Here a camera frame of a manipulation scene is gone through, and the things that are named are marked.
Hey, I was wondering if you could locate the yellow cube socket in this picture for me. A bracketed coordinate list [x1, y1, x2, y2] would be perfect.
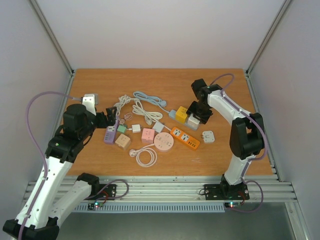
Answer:
[175, 106, 188, 124]

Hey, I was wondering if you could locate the white cube socket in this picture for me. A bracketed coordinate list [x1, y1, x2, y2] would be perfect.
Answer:
[187, 113, 200, 130]

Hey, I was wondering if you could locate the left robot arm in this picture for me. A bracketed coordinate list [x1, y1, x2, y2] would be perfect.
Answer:
[2, 104, 117, 240]

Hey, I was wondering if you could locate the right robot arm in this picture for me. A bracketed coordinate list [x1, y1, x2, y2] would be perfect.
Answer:
[187, 78, 267, 200]

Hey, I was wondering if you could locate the grey white plug adapter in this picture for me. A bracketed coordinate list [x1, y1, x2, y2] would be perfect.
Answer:
[152, 121, 165, 133]

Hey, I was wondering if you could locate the green small adapter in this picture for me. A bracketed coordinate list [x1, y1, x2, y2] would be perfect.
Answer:
[117, 125, 127, 134]

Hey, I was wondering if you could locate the purple power strip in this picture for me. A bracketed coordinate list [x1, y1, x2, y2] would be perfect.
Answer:
[103, 124, 119, 145]

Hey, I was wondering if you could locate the white usb charger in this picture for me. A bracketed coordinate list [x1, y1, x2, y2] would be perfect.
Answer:
[131, 124, 141, 134]

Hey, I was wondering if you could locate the beige cube socket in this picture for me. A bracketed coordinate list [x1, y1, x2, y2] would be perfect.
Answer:
[114, 133, 131, 151]

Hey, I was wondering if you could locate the orange power strip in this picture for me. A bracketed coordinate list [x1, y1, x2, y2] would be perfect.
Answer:
[170, 127, 200, 150]

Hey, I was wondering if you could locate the pink cube socket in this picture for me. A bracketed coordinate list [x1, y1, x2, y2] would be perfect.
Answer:
[141, 128, 155, 144]

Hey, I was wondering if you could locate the pink round socket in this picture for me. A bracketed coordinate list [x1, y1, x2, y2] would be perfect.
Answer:
[153, 132, 174, 152]

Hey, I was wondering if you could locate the pink small cable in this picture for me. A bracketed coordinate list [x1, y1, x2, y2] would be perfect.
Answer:
[118, 112, 133, 125]

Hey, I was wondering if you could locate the white purple strip cable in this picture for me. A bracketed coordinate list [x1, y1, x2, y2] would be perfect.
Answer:
[113, 94, 138, 112]

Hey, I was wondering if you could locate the white power cable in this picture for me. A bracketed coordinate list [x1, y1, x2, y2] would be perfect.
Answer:
[131, 98, 173, 131]

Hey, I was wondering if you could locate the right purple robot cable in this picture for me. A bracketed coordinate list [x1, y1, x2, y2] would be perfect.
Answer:
[209, 73, 270, 213]

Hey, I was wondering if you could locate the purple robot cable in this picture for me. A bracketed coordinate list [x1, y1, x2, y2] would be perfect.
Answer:
[17, 91, 83, 240]
[209, 73, 270, 213]

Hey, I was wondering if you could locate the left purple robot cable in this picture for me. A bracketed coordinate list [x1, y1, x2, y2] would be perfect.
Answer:
[17, 91, 83, 240]

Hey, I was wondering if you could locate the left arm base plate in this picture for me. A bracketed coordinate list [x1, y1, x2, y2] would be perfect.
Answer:
[89, 183, 117, 201]

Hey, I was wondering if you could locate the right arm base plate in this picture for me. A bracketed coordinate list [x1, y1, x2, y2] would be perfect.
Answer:
[204, 183, 250, 201]

